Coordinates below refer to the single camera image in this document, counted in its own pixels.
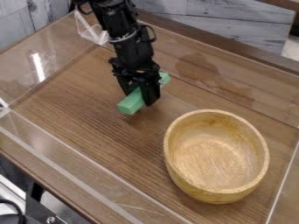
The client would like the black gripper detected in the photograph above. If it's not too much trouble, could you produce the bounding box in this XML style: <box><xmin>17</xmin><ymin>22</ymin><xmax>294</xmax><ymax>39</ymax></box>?
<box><xmin>108</xmin><ymin>36</ymin><xmax>161</xmax><ymax>106</ymax></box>

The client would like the green rectangular block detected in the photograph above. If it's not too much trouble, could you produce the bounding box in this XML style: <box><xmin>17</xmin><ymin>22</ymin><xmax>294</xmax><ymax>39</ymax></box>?
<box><xmin>116</xmin><ymin>72</ymin><xmax>170</xmax><ymax>116</ymax></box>

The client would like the light wooden bowl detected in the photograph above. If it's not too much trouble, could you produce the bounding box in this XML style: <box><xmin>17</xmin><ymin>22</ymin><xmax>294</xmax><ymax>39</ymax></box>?
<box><xmin>162</xmin><ymin>109</ymin><xmax>269</xmax><ymax>204</ymax></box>

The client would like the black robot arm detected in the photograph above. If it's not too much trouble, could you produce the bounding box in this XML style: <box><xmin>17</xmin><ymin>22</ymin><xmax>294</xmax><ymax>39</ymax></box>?
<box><xmin>70</xmin><ymin>0</ymin><xmax>161</xmax><ymax>106</ymax></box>

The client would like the clear acrylic corner bracket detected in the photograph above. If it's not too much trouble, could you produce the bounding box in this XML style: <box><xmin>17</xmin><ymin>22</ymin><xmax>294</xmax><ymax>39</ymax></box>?
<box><xmin>73</xmin><ymin>10</ymin><xmax>108</xmax><ymax>46</ymax></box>

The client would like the clear acrylic tray wall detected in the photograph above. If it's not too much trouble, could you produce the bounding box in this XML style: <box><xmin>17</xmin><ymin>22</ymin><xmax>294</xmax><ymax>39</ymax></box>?
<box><xmin>0</xmin><ymin>107</ymin><xmax>190</xmax><ymax>224</ymax></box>

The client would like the black table leg frame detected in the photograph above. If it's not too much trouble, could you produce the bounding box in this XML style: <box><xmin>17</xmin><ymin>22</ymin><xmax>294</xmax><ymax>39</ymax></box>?
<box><xmin>25</xmin><ymin>181</ymin><xmax>81</xmax><ymax>224</ymax></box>

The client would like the black cable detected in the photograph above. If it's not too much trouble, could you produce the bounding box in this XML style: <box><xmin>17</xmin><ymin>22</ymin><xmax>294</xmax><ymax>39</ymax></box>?
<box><xmin>0</xmin><ymin>199</ymin><xmax>28</xmax><ymax>224</ymax></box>

